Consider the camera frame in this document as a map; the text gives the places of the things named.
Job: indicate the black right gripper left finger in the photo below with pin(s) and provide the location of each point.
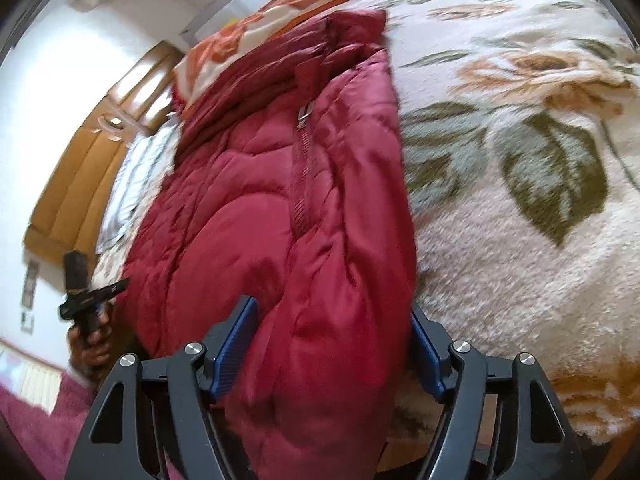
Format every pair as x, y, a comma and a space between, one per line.
148, 412

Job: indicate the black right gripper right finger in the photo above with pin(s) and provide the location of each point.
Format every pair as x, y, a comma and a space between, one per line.
500, 418

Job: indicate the red quilted puffer jacket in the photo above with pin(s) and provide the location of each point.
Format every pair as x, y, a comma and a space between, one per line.
288, 187

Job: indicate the pink sleeve left forearm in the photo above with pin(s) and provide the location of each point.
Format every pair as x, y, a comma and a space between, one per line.
49, 439

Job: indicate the person's left hand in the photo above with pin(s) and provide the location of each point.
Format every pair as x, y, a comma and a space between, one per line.
89, 355

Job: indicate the wooden headboard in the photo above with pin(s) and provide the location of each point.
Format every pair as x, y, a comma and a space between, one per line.
70, 210

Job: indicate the grey striped pillow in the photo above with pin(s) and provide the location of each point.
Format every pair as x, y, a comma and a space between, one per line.
132, 182

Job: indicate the cream floral bed blanket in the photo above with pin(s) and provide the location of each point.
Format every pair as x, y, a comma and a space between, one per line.
520, 125

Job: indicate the orange floral folded blanket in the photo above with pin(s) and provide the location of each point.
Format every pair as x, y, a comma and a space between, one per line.
209, 57

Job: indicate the wall socket panel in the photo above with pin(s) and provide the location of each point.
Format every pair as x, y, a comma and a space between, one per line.
28, 297

